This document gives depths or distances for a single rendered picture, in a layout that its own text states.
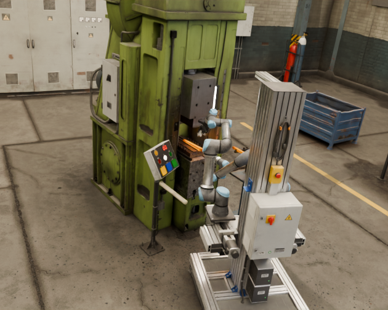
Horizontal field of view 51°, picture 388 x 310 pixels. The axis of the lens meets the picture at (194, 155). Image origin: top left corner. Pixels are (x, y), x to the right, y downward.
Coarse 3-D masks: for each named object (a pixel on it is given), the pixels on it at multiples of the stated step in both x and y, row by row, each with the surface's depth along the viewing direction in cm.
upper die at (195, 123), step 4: (180, 116) 424; (184, 116) 419; (180, 120) 425; (184, 120) 420; (188, 120) 414; (192, 120) 409; (196, 120) 411; (188, 124) 416; (192, 124) 411; (196, 124) 413; (200, 124) 416
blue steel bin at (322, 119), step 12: (312, 96) 821; (324, 96) 807; (312, 108) 749; (324, 108) 726; (336, 108) 791; (348, 108) 768; (360, 108) 745; (312, 120) 751; (324, 120) 732; (336, 120) 707; (348, 120) 726; (360, 120) 747; (312, 132) 756; (324, 132) 734; (336, 132) 720; (348, 132) 743
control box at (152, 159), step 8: (160, 144) 386; (168, 144) 392; (152, 152) 369; (160, 152) 379; (168, 152) 389; (152, 160) 369; (168, 160) 386; (176, 160) 397; (152, 168) 372; (160, 176) 371
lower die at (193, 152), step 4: (180, 136) 461; (180, 140) 450; (188, 140) 451; (184, 144) 441; (188, 144) 440; (196, 144) 444; (184, 148) 433; (188, 148) 432; (192, 148) 433; (184, 152) 431; (188, 152) 426; (192, 152) 427; (196, 152) 429; (200, 152) 432; (188, 156) 426; (192, 156) 427; (196, 156) 431
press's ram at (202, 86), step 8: (200, 72) 419; (184, 80) 399; (192, 80) 389; (200, 80) 393; (208, 80) 400; (184, 88) 401; (192, 88) 391; (200, 88) 397; (208, 88) 404; (184, 96) 404; (192, 96) 395; (200, 96) 401; (208, 96) 408; (184, 104) 406; (192, 104) 399; (200, 104) 406; (208, 104) 413; (184, 112) 409; (192, 112) 403; (200, 112) 410; (208, 112) 417
